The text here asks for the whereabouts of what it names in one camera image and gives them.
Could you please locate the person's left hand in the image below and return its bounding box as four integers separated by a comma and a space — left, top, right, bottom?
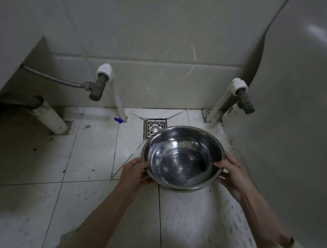
117, 157, 151, 199

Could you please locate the white toilet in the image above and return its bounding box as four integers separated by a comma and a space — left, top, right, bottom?
222, 0, 327, 248

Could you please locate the braided metal hose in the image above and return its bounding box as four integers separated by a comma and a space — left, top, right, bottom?
20, 64, 86, 89

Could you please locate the person's beige sleeve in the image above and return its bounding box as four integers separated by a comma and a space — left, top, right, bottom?
57, 230, 85, 248
276, 236, 305, 248

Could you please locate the person's left forearm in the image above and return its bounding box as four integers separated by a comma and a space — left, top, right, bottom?
74, 183, 131, 248

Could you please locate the tarnished angle valve with hose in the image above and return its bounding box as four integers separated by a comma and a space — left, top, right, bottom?
83, 73, 109, 102

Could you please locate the white curved water pipe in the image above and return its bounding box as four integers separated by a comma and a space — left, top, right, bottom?
96, 63, 128, 123

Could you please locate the person's beige left sleeve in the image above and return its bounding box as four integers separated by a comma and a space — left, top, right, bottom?
57, 230, 85, 248

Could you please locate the stainless steel bowl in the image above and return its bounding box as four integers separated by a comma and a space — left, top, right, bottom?
141, 125, 226, 192

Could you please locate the person's right forearm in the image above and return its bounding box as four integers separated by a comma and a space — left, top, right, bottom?
239, 189, 294, 248

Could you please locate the thick white drain pipe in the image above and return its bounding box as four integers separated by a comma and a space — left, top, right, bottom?
27, 99, 68, 135

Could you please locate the white vanity cabinet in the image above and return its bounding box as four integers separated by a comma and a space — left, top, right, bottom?
0, 0, 45, 90

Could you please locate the white toilet supply hose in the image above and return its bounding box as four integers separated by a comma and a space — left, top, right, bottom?
221, 103, 242, 122

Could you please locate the person's beige right sleeve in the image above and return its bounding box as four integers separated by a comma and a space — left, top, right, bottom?
276, 236, 305, 248

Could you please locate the person's right hand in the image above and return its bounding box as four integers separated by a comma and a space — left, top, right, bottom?
213, 151, 252, 204

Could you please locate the square metal floor drain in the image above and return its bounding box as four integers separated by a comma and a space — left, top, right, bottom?
144, 118, 168, 140

